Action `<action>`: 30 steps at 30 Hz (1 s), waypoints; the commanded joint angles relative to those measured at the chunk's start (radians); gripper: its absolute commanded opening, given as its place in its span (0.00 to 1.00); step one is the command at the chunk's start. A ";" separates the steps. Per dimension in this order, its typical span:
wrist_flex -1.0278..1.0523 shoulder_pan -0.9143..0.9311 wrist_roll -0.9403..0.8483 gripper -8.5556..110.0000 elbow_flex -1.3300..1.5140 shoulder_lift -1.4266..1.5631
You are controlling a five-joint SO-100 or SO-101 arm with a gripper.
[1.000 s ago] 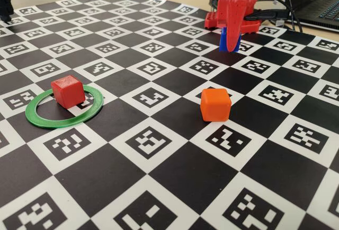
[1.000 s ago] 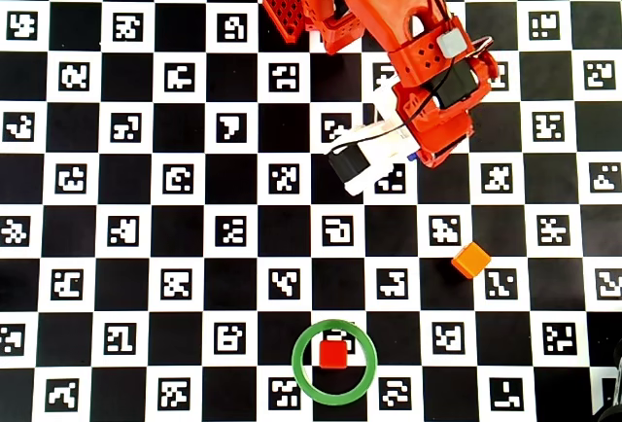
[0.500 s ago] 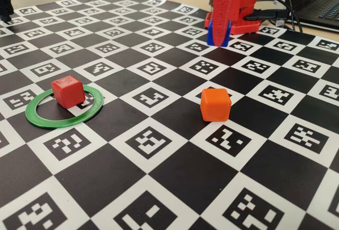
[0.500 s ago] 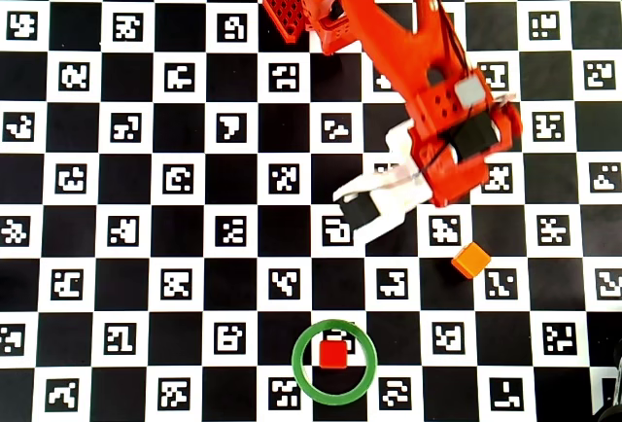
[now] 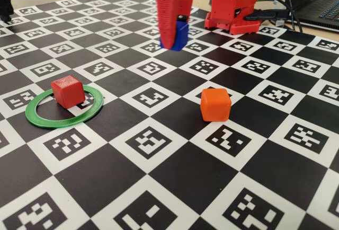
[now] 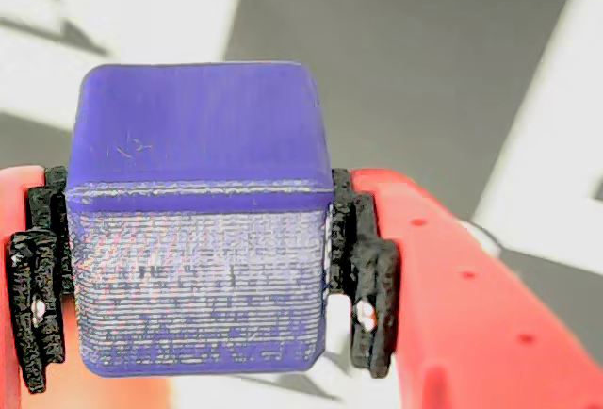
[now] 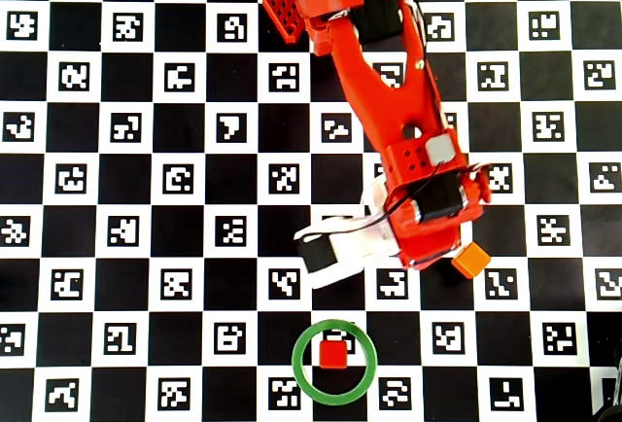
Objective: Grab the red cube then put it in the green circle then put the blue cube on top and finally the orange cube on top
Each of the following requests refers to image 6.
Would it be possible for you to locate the red gripper finger with black pad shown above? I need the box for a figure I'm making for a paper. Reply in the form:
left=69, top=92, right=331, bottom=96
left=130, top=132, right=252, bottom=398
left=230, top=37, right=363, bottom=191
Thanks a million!
left=324, top=167, right=603, bottom=409
left=0, top=165, right=175, bottom=409

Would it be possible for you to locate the blue cube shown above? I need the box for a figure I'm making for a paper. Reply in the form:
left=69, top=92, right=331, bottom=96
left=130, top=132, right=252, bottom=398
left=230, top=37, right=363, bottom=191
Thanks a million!
left=65, top=60, right=334, bottom=377

